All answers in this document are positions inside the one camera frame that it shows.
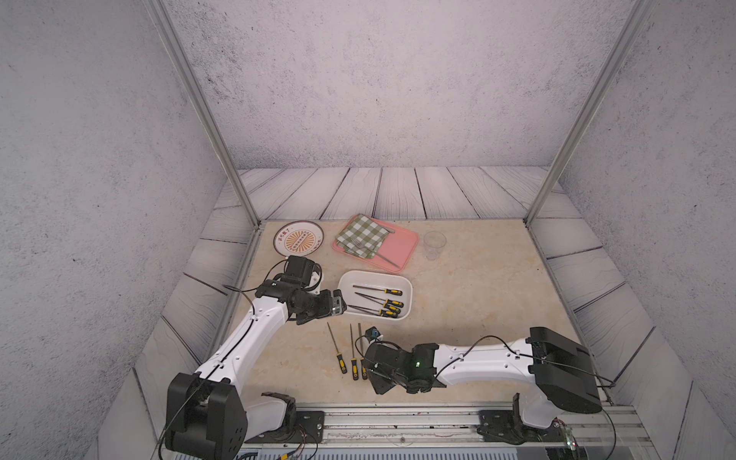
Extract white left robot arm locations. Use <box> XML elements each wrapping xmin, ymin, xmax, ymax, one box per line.
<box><xmin>157</xmin><ymin>289</ymin><xmax>347</xmax><ymax>459</ymax></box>

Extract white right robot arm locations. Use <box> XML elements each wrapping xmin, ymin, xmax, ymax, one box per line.
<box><xmin>355</xmin><ymin>327</ymin><xmax>602</xmax><ymax>429</ymax></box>

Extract white rectangular storage box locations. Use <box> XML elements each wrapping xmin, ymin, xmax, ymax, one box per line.
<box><xmin>337</xmin><ymin>270</ymin><xmax>413</xmax><ymax>321</ymax></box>

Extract round patterned plate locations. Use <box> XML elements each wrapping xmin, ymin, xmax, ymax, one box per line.
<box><xmin>273</xmin><ymin>220</ymin><xmax>324</xmax><ymax>257</ymax></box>

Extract green checkered cloth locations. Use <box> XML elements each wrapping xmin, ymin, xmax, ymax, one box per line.
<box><xmin>335</xmin><ymin>214</ymin><xmax>393</xmax><ymax>259</ymax></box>

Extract pink plastic tray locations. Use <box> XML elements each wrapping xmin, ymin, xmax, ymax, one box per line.
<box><xmin>332</xmin><ymin>218</ymin><xmax>419</xmax><ymax>273</ymax></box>

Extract clear plastic cup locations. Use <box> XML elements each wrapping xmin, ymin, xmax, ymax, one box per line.
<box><xmin>423</xmin><ymin>231</ymin><xmax>447</xmax><ymax>261</ymax></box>

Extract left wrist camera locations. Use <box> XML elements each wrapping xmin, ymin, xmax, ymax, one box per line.
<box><xmin>330</xmin><ymin>289</ymin><xmax>347</xmax><ymax>316</ymax></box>

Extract metal base rail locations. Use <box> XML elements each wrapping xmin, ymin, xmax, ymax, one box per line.
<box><xmin>234</xmin><ymin>402</ymin><xmax>659</xmax><ymax>459</ymax></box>

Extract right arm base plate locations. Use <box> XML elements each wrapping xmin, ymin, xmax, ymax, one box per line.
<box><xmin>476</xmin><ymin>393</ymin><xmax>565</xmax><ymax>446</ymax></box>

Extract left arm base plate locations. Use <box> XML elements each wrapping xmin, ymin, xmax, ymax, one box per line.
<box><xmin>245</xmin><ymin>410</ymin><xmax>325</xmax><ymax>445</ymax></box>

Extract left aluminium frame post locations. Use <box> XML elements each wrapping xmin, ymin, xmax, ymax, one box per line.
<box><xmin>142</xmin><ymin>0</ymin><xmax>261</xmax><ymax>228</ymax></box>

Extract aluminium frame post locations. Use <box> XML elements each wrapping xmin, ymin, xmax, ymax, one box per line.
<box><xmin>142</xmin><ymin>0</ymin><xmax>261</xmax><ymax>228</ymax></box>
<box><xmin>524</xmin><ymin>0</ymin><xmax>657</xmax><ymax>226</ymax></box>

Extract right aluminium frame post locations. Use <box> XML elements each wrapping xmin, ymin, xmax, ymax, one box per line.
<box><xmin>524</xmin><ymin>0</ymin><xmax>657</xmax><ymax>226</ymax></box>

